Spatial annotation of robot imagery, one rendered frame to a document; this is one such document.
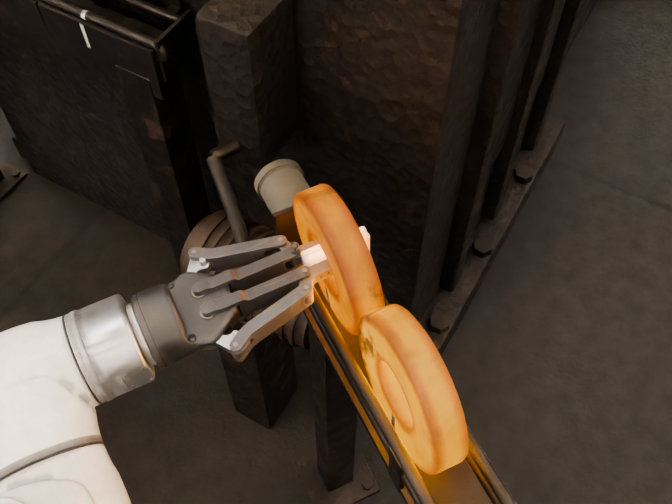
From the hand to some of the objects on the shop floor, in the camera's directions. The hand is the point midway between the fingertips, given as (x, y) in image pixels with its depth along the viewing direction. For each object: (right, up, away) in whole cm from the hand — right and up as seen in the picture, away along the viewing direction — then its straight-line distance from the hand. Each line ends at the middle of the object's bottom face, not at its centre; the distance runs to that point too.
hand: (336, 252), depth 77 cm
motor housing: (-10, -30, +69) cm, 76 cm away
